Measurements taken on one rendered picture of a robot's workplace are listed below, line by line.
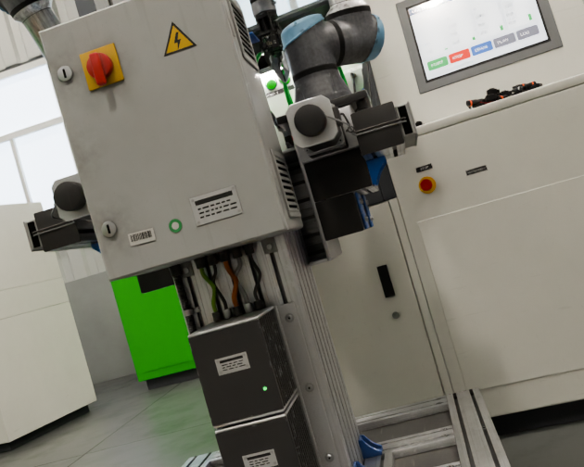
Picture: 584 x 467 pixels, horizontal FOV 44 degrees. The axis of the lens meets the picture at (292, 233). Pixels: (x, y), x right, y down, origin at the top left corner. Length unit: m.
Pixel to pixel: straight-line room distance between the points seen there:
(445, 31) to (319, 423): 1.52
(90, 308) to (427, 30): 5.16
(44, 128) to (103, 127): 5.97
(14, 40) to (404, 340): 5.98
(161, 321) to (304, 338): 3.97
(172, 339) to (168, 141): 4.15
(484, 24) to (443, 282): 0.88
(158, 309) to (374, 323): 3.26
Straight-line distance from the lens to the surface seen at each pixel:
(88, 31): 1.37
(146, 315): 5.43
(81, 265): 7.12
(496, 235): 2.21
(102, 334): 7.09
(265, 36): 2.29
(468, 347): 2.26
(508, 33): 2.53
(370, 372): 2.32
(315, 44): 1.80
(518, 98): 2.23
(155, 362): 5.47
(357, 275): 2.27
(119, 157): 1.31
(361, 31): 1.88
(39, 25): 2.07
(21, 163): 7.43
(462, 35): 2.55
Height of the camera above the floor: 0.73
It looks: 1 degrees up
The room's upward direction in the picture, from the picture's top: 16 degrees counter-clockwise
